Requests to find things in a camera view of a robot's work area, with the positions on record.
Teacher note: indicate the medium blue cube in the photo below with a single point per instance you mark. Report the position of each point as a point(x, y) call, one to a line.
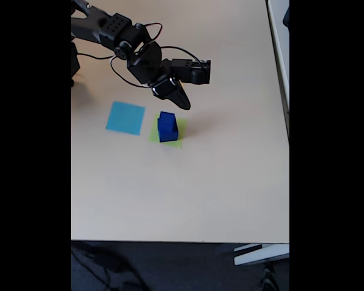
point(167, 119)

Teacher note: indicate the large blue cube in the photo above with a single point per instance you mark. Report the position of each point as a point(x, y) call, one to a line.
point(170, 137)

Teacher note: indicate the green paper square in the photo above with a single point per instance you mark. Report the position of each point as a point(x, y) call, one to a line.
point(182, 133)

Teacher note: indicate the light blue paper square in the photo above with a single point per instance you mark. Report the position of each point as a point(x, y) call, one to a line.
point(124, 118)

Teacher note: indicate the dark object on adjacent table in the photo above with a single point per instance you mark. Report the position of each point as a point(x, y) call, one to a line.
point(286, 16)

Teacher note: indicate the white table foot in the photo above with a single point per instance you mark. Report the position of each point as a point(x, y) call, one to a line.
point(261, 254)

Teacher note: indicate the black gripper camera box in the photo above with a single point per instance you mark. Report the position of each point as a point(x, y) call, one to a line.
point(192, 71)

